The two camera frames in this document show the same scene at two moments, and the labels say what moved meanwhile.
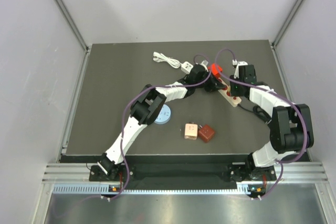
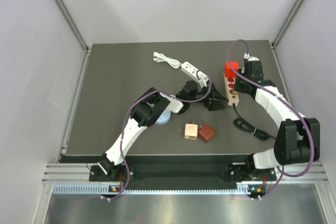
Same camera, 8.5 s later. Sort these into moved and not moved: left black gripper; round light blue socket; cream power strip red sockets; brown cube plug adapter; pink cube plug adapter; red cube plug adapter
Moved: red cube plug adapter; cream power strip red sockets; left black gripper
Not moved: round light blue socket; pink cube plug adapter; brown cube plug adapter
